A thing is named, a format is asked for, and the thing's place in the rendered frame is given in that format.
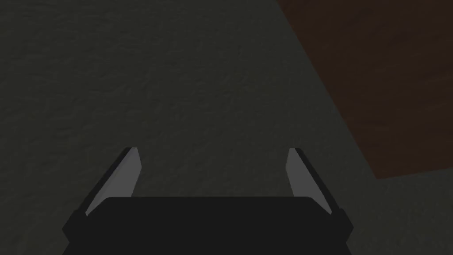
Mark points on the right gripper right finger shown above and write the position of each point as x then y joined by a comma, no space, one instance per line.
304,177

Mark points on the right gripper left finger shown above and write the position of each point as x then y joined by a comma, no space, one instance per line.
122,175

